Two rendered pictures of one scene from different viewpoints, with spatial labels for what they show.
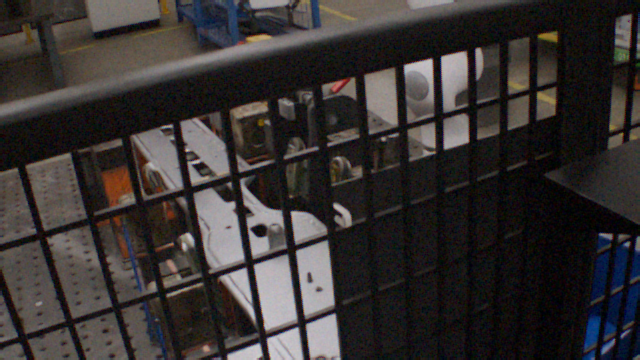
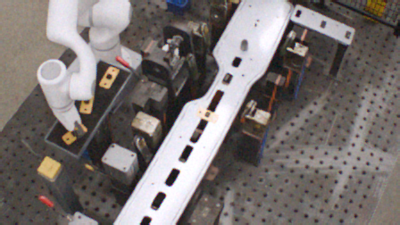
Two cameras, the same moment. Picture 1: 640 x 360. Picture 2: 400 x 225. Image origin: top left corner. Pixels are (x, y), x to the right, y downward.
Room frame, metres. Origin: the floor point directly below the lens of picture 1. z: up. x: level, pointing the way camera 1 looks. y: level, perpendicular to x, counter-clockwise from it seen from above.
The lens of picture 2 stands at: (2.03, 0.97, 2.77)
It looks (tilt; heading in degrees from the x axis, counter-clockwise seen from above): 58 degrees down; 238
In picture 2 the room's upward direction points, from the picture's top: 5 degrees counter-clockwise
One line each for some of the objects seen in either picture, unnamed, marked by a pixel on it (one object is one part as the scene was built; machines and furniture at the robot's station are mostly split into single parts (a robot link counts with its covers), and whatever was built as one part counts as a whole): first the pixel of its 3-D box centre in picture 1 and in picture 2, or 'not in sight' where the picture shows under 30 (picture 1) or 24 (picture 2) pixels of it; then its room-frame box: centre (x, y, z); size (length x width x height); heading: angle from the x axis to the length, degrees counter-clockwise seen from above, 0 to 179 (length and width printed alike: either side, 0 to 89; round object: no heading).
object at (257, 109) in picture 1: (257, 180); (149, 147); (1.58, 0.16, 0.89); 0.13 x 0.11 x 0.38; 115
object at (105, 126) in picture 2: not in sight; (98, 137); (1.72, 0.03, 0.92); 0.10 x 0.08 x 0.45; 25
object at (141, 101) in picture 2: not in sight; (144, 125); (1.54, 0.08, 0.90); 0.05 x 0.05 x 0.40; 25
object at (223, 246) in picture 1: (207, 179); (206, 120); (1.38, 0.25, 1.00); 1.38 x 0.22 x 0.02; 25
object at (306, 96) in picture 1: (321, 193); (170, 81); (1.36, 0.01, 0.94); 0.18 x 0.13 x 0.49; 25
